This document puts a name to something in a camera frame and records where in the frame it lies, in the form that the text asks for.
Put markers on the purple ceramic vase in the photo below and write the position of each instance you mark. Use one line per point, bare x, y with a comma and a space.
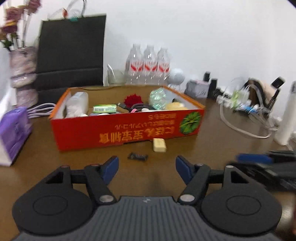
23, 64

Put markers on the white tall bottle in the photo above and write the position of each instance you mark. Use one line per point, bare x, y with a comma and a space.
287, 123

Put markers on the crumpled green plastic wrap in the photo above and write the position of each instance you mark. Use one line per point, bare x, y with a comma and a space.
157, 99

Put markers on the red cardboard box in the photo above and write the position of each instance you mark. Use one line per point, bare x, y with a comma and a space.
122, 127

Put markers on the left water bottle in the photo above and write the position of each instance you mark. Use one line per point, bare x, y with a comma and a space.
134, 65

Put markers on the grey tin box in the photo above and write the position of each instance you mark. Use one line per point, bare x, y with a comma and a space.
197, 89

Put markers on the red fabric rose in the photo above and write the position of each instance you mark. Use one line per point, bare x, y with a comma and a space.
131, 100

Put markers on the green tissue packet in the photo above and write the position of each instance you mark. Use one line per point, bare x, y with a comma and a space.
105, 108

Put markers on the clear plastic jar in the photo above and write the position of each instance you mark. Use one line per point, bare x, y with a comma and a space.
77, 105

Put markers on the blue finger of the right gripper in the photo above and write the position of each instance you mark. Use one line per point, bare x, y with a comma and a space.
253, 158

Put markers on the beige eraser block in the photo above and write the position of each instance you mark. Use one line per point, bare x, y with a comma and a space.
159, 145

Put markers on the middle water bottle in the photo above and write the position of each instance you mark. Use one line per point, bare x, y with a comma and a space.
149, 64

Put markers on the dried rose bouquet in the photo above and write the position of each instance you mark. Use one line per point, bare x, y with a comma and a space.
16, 23

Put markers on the purple tissue pack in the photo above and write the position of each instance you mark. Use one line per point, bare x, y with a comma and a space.
15, 129

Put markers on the round white tin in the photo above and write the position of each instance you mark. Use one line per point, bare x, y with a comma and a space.
145, 110

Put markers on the water bottle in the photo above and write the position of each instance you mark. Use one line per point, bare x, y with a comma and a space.
163, 65
149, 64
134, 65

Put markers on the white power strip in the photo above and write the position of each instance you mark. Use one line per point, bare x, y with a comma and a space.
240, 102

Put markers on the small black wrapper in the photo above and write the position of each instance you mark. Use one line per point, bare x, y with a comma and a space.
137, 156

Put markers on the black paper bag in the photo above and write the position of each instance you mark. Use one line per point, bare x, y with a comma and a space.
70, 54

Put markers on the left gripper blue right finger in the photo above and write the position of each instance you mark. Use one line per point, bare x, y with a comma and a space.
185, 169

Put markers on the right water bottle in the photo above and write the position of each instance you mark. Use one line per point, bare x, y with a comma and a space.
163, 65

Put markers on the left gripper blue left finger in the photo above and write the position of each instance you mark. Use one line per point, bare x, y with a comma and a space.
109, 169

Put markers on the green binder clip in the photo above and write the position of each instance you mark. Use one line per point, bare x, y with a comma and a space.
73, 19

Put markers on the clear glass cup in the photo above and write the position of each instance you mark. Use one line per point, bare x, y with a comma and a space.
115, 77

